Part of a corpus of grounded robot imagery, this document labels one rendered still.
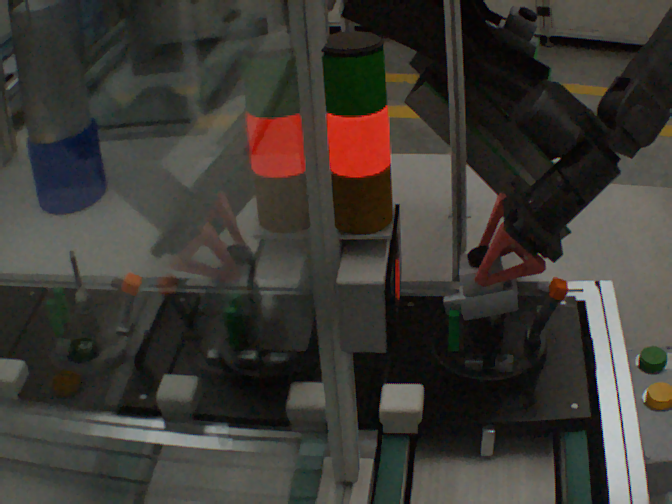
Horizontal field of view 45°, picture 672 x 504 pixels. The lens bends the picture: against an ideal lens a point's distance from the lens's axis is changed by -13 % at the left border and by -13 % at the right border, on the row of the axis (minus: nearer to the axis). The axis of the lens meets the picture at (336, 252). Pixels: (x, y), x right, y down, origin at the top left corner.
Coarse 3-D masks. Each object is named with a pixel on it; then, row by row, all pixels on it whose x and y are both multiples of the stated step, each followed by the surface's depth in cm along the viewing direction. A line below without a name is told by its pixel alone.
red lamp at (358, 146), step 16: (384, 112) 67; (336, 128) 67; (352, 128) 66; (368, 128) 67; (384, 128) 68; (336, 144) 68; (352, 144) 67; (368, 144) 67; (384, 144) 68; (336, 160) 68; (352, 160) 68; (368, 160) 68; (384, 160) 69; (352, 176) 69
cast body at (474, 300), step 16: (464, 256) 98; (480, 256) 95; (464, 272) 95; (496, 272) 94; (464, 288) 96; (480, 288) 96; (496, 288) 95; (512, 288) 95; (448, 304) 99; (464, 304) 97; (480, 304) 97; (496, 304) 96; (512, 304) 96
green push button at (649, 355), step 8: (640, 352) 100; (648, 352) 99; (656, 352) 99; (664, 352) 99; (640, 360) 99; (648, 360) 98; (656, 360) 98; (664, 360) 97; (648, 368) 98; (656, 368) 97
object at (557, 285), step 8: (552, 280) 97; (560, 280) 97; (536, 288) 97; (544, 288) 97; (552, 288) 96; (560, 288) 96; (568, 288) 96; (552, 296) 96; (560, 296) 96; (544, 304) 98; (552, 304) 97; (544, 312) 98; (552, 312) 98; (536, 320) 99; (544, 320) 99; (536, 328) 99; (536, 336) 100
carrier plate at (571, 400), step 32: (416, 320) 110; (576, 320) 107; (416, 352) 104; (576, 352) 101; (448, 384) 99; (544, 384) 97; (576, 384) 96; (448, 416) 94; (480, 416) 94; (512, 416) 93; (544, 416) 92; (576, 416) 92
